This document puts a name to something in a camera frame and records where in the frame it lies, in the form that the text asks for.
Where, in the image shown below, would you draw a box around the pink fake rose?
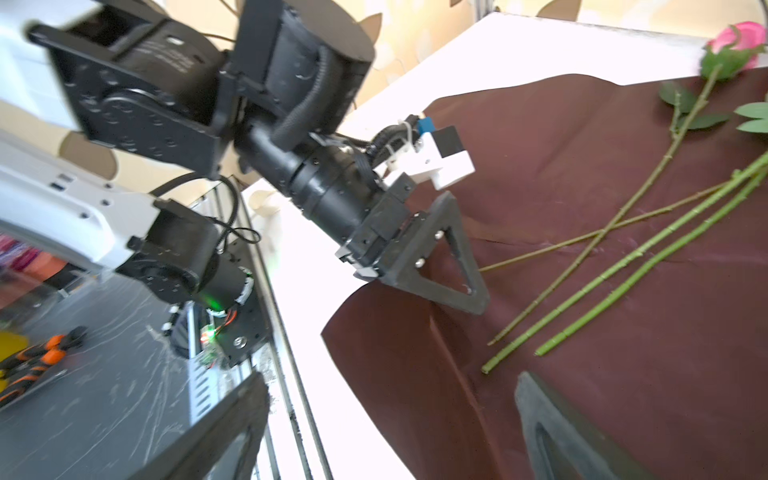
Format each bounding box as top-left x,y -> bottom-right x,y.
478,179 -> 730,274

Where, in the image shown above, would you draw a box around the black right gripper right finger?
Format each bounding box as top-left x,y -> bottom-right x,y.
515,372 -> 654,479

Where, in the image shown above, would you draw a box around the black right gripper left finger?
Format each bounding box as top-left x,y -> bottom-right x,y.
132,372 -> 270,479

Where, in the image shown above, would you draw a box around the orange black pliers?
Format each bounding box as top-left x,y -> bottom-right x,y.
1,326 -> 87,408

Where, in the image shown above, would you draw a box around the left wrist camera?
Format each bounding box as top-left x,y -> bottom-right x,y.
373,117 -> 476,191

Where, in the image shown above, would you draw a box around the light blue fake rose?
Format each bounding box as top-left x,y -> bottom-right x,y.
473,100 -> 767,375

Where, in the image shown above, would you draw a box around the dark red wrapping paper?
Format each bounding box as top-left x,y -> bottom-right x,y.
320,67 -> 768,480

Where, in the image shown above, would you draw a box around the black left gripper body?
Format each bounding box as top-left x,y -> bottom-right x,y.
290,143 -> 433,283

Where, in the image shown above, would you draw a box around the magenta fake rose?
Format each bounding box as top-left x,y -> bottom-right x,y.
488,22 -> 767,346

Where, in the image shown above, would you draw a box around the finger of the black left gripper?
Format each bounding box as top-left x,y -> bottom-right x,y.
377,193 -> 490,315

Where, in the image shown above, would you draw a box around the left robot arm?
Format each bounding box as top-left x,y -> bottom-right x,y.
1,1 -> 489,366

